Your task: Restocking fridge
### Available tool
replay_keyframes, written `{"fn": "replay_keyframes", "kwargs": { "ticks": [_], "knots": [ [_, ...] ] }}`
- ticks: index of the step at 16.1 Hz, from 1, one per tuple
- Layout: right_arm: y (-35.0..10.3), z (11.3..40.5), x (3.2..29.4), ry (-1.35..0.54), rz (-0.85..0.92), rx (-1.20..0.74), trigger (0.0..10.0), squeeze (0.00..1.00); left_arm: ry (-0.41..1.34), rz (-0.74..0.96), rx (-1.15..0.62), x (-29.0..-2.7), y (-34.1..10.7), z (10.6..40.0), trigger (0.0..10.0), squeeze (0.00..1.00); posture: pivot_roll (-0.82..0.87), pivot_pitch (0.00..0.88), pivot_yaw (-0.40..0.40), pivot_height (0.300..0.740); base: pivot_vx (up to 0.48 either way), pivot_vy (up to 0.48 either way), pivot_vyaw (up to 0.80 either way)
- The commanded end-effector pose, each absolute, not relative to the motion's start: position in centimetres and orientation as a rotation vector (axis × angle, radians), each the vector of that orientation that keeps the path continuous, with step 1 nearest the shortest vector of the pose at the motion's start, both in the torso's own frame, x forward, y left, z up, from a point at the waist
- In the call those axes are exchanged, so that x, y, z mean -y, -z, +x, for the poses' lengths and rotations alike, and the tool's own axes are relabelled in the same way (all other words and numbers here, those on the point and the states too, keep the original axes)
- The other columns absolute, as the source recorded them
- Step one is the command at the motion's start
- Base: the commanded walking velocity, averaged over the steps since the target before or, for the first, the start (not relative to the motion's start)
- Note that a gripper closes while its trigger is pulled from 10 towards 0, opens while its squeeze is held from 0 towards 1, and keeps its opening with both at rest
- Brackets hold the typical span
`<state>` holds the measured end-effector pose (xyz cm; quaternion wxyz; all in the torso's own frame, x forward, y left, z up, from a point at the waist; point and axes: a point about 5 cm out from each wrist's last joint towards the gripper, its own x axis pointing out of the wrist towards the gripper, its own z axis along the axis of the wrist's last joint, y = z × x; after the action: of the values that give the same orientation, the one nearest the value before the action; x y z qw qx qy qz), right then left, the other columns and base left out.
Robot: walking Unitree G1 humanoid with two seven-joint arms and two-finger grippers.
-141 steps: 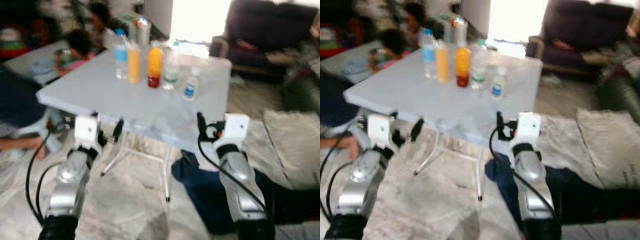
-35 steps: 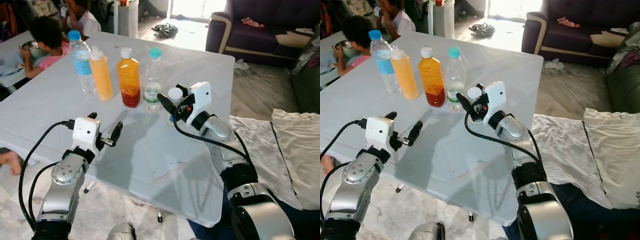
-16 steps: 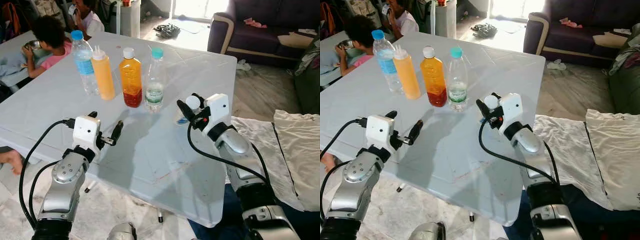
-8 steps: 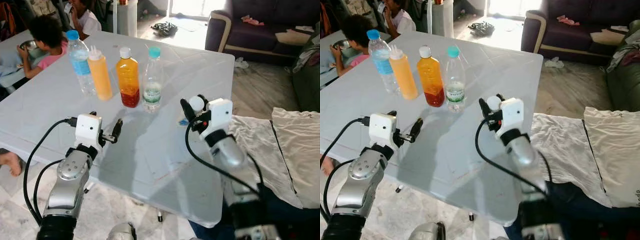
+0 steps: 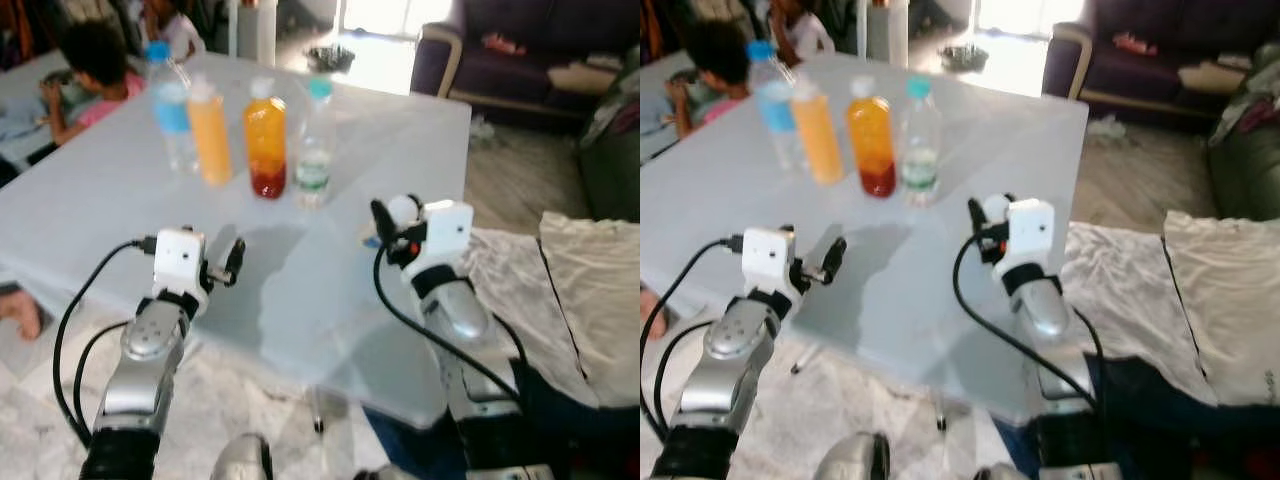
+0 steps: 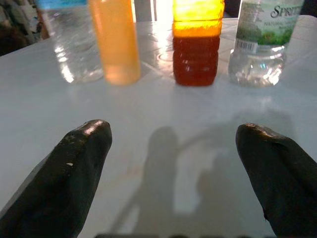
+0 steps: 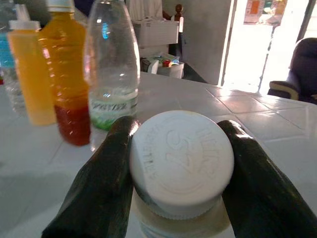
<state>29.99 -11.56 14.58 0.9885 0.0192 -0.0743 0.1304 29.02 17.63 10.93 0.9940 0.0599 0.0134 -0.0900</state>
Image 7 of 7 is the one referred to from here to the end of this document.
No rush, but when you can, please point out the orange liquid bottle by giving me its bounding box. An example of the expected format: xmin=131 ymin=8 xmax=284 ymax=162
xmin=38 ymin=0 xmax=92 ymax=147

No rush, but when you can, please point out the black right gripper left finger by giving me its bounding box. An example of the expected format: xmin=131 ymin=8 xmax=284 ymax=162
xmin=41 ymin=115 xmax=142 ymax=238

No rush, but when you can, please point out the white lidded Heinz jar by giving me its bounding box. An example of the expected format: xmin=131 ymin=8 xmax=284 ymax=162
xmin=129 ymin=110 xmax=235 ymax=238

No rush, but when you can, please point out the white storage crate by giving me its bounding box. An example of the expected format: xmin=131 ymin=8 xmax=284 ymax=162
xmin=132 ymin=19 xmax=180 ymax=49

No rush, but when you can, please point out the white tub with packets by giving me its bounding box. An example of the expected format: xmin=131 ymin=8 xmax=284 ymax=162
xmin=140 ymin=52 xmax=185 ymax=80

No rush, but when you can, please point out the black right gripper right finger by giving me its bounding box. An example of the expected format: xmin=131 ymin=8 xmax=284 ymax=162
xmin=216 ymin=119 xmax=317 ymax=238

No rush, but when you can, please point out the yellow squeeze bottle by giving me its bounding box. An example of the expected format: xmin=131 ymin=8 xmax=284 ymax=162
xmin=6 ymin=3 xmax=58 ymax=126

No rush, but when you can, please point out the clear bottle green label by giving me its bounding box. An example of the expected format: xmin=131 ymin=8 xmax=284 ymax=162
xmin=84 ymin=0 xmax=142 ymax=152

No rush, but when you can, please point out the clear bottle blue label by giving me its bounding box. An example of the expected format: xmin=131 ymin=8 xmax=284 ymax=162
xmin=0 ymin=0 xmax=28 ymax=118

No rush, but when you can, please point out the dark armchair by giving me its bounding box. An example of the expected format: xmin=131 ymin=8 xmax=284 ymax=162
xmin=266 ymin=37 xmax=317 ymax=105

